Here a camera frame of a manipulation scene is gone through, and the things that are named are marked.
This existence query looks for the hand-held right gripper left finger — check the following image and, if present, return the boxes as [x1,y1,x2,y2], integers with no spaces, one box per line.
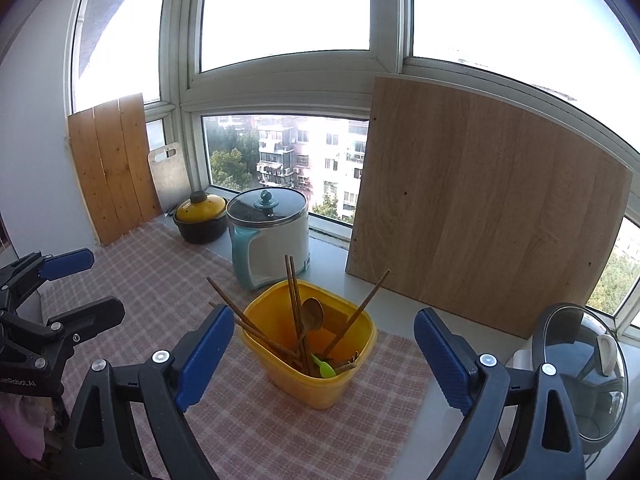
[60,304,236,480]

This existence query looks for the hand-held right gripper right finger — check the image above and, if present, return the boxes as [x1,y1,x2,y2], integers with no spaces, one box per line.
[413,308,587,480]

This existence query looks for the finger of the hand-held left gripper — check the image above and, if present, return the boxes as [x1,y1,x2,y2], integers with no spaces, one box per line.
[30,297,126,356]
[0,248,96,311]

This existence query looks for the yellow plastic container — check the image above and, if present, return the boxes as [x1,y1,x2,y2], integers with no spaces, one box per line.
[239,280,377,409]

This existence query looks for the bundle of wooden chopsticks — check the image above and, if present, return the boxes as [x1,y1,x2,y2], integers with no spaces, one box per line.
[206,255,392,376]

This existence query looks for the brown wooden spoon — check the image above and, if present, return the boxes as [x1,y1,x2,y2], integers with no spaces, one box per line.
[299,297,326,376]

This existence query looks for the person's left forearm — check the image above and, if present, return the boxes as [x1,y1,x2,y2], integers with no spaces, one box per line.
[0,394,57,462]

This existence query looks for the pink checkered tablecloth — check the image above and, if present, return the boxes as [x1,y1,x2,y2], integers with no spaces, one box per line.
[37,220,433,480]

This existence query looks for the pine plank panel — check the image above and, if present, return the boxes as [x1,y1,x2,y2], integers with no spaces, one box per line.
[67,92,163,247]

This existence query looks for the green plastic spoon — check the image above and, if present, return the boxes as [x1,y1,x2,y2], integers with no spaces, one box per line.
[310,353,337,378]

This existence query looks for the black clay pot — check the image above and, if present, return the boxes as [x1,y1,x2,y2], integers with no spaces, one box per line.
[173,191,229,245]

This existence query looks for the pale cutting board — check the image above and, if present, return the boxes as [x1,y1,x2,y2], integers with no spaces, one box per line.
[147,142,193,211]

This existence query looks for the black rimmed glass lid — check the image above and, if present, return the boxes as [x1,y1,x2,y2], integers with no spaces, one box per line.
[530,302,628,456]

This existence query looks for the yellow ceramic pot lid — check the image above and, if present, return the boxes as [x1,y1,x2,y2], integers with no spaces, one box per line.
[175,191,228,223]

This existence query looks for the light wood laminate board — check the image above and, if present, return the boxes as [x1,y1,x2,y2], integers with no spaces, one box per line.
[346,75,634,341]

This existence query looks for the glass lid teal knob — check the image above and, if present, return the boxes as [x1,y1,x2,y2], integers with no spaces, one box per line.
[226,187,309,231]

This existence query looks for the apartment building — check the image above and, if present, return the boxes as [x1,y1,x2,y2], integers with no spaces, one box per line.
[202,115,368,223]

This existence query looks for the white electric pot teal handle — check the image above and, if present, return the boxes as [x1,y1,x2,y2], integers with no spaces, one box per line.
[226,187,312,292]

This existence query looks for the white window frame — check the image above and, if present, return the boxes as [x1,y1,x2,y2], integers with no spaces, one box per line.
[65,0,640,331]

